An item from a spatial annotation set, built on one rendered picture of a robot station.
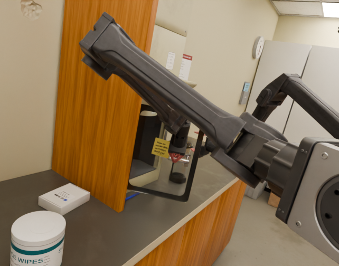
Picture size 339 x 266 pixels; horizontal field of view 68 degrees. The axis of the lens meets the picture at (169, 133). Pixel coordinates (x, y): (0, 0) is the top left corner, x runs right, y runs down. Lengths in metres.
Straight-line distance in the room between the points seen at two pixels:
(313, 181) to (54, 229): 0.63
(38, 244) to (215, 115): 0.54
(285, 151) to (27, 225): 0.66
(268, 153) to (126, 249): 0.67
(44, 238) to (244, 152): 0.54
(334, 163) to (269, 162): 0.09
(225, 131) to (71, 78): 0.90
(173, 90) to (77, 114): 0.80
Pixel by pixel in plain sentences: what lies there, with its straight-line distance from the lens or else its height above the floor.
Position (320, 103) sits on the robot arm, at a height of 1.54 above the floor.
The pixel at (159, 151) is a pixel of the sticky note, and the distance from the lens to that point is 1.08.
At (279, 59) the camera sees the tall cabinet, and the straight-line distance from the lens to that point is 4.00.
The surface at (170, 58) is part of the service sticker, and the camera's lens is 1.21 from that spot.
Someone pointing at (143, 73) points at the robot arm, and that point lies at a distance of 0.46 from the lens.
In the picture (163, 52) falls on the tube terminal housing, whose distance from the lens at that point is 1.17.
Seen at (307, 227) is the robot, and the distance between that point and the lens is 0.37.
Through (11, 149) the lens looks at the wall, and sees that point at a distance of 1.33.
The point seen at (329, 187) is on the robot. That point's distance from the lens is 0.35.
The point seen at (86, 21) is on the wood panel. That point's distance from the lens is 1.17.
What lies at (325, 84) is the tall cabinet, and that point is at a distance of 3.90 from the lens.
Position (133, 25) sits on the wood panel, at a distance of 0.98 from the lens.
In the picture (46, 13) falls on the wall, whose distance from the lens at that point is 1.29.
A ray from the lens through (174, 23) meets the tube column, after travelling 1.21.
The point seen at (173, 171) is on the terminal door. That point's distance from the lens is 1.11.
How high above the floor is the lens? 1.56
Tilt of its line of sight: 15 degrees down
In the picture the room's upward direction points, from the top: 12 degrees clockwise
